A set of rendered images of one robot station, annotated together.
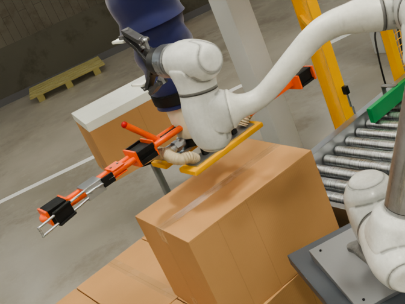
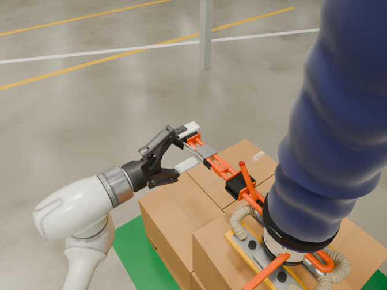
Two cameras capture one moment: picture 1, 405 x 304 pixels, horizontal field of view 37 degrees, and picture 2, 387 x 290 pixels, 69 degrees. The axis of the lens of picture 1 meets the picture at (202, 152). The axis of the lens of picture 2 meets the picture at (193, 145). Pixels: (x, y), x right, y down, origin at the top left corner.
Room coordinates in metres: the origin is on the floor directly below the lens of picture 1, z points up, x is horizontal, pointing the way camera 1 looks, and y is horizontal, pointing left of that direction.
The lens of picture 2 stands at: (1.68, -0.45, 2.11)
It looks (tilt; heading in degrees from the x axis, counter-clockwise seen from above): 45 degrees down; 83
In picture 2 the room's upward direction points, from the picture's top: straight up
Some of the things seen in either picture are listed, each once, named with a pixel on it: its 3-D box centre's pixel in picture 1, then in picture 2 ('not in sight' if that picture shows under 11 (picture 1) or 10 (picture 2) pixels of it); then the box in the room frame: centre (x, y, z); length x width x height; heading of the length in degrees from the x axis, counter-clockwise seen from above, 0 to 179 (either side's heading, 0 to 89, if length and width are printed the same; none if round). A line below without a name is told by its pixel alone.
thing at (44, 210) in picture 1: (55, 210); (189, 136); (1.78, 0.50, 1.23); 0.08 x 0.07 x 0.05; 120
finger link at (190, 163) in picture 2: (140, 83); (186, 164); (1.73, 0.08, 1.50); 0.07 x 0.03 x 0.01; 30
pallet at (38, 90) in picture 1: (67, 79); not in sight; (10.04, 1.58, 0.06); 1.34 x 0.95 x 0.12; 96
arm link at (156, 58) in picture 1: (170, 61); (116, 185); (1.55, -0.02, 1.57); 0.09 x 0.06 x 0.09; 120
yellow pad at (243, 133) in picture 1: (220, 143); (265, 261); (1.99, -0.07, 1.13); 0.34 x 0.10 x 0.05; 120
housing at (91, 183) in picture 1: (91, 188); (205, 153); (1.84, 0.38, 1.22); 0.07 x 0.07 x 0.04; 30
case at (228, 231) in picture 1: (239, 225); (262, 282); (2.06, -0.02, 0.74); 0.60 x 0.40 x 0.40; 116
